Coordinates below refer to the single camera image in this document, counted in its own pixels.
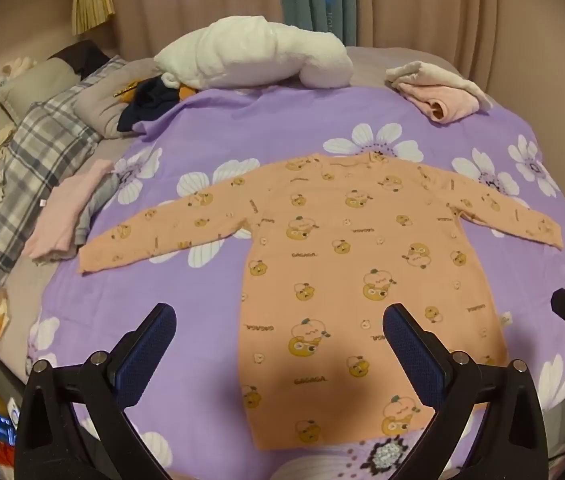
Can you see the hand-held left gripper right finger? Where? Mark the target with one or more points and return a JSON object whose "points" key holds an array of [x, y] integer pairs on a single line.
{"points": [[412, 355]]}

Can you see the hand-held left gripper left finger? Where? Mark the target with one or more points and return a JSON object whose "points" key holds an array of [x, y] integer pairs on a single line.
{"points": [[145, 355]]}

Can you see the orange cartoon print shirt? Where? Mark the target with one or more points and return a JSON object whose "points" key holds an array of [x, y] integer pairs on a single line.
{"points": [[337, 270]]}

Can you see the grey folded garment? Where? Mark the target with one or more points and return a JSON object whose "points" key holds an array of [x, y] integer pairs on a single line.
{"points": [[95, 205]]}

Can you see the light pink folded garment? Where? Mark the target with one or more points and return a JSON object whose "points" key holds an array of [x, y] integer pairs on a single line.
{"points": [[62, 205]]}

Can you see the pink folded fleece garment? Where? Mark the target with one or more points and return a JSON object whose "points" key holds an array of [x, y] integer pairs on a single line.
{"points": [[455, 105]]}

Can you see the grey pillow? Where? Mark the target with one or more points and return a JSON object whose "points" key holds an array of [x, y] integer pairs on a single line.
{"points": [[102, 105]]}

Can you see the dark navy clothing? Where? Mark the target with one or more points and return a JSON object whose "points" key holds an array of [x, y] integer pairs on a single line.
{"points": [[147, 100]]}

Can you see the purple floral blanket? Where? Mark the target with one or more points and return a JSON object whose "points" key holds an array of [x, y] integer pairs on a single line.
{"points": [[312, 120]]}

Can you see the small orange cloth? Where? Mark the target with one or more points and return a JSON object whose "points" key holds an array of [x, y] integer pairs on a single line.
{"points": [[186, 92]]}

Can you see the cream folded garment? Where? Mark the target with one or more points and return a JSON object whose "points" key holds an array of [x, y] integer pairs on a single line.
{"points": [[427, 72]]}

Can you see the beige pillow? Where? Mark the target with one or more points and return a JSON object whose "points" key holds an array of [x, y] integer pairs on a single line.
{"points": [[37, 80]]}

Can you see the dark brown cloth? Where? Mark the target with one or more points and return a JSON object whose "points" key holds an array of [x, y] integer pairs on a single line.
{"points": [[82, 55]]}

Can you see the white fluffy blanket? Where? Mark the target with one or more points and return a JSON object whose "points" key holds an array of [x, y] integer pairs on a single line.
{"points": [[242, 55]]}

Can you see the cream plush toy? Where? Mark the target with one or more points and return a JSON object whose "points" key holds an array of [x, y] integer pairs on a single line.
{"points": [[17, 66]]}

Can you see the pink curtain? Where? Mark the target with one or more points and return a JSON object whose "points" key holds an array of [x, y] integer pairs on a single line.
{"points": [[437, 5]]}

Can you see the yellow fringed curtain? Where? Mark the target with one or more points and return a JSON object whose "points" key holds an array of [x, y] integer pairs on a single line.
{"points": [[92, 2]]}

